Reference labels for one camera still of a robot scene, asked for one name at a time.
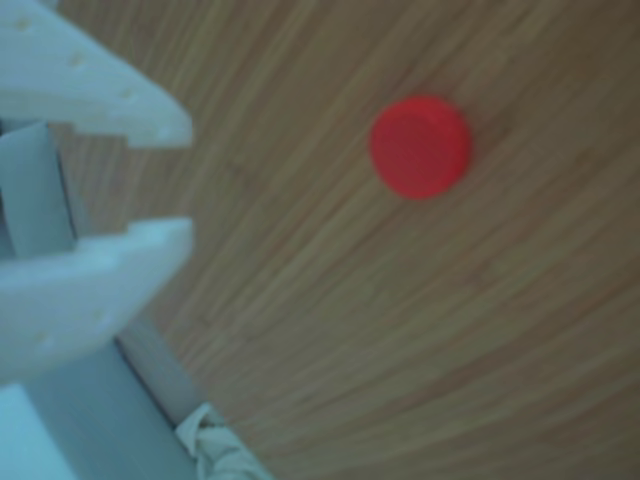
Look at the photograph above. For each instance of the red plastic bottle cap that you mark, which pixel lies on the red plastic bottle cap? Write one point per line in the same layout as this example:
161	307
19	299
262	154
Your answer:
420	147

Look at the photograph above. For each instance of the beige fabric sofa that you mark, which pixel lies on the beige fabric sofa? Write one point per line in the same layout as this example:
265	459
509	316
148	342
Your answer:
115	410

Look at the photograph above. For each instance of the white knitted blanket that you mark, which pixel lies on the white knitted blanket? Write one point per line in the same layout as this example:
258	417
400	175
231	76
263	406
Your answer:
220	450

